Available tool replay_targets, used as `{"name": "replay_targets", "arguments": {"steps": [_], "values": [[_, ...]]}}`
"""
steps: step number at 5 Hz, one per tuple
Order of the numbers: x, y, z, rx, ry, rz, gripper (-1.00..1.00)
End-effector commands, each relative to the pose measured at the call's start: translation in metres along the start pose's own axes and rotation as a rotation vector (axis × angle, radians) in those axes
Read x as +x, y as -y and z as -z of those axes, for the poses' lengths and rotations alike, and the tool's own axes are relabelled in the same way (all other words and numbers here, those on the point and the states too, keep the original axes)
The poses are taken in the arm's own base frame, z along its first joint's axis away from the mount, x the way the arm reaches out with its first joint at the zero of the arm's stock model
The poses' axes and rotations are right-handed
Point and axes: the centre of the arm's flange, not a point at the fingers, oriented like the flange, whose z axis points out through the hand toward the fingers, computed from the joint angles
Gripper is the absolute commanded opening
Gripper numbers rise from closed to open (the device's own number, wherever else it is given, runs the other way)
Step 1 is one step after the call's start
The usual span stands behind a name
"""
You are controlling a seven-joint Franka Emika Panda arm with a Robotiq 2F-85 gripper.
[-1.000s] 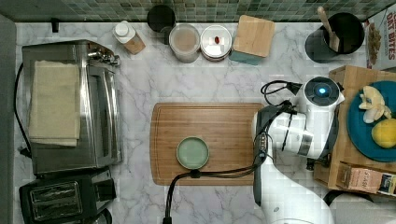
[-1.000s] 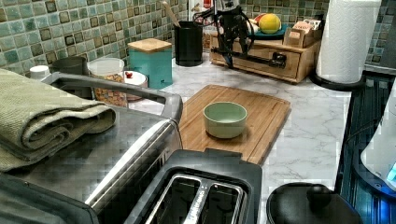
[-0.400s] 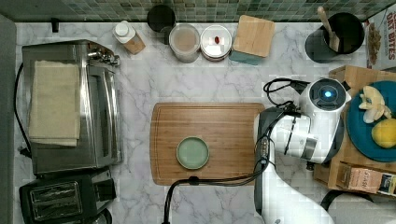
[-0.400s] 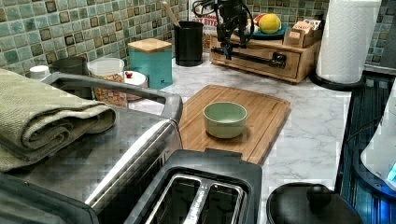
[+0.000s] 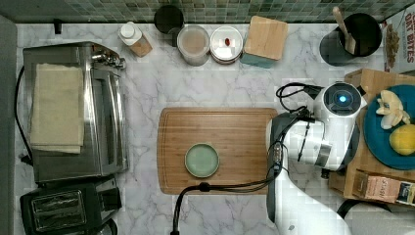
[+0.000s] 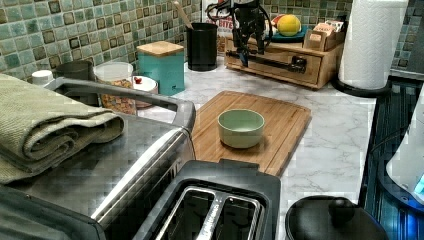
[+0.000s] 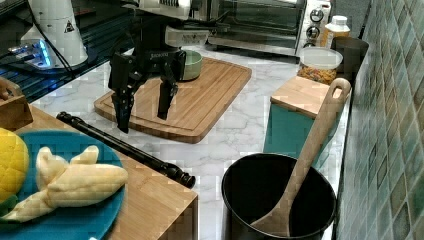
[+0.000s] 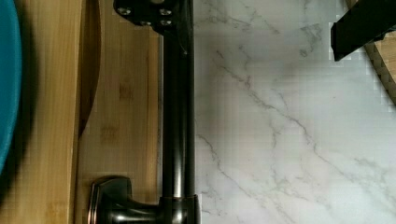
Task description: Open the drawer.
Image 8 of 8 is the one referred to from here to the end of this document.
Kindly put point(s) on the blue plate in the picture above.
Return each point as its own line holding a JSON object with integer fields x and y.
{"x": 10, "y": 75}

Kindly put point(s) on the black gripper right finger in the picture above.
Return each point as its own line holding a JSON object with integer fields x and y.
{"x": 366, "y": 22}

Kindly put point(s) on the bamboo wooden drawer box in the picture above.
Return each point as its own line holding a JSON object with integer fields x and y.
{"x": 88, "y": 109}

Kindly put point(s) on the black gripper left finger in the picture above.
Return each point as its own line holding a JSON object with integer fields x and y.
{"x": 169, "y": 18}

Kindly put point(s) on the bamboo cutting board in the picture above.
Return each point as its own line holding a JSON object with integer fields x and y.
{"x": 382, "y": 55}

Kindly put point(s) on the dark bronze drawer handle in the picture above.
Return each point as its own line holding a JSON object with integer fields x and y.
{"x": 111, "y": 200}

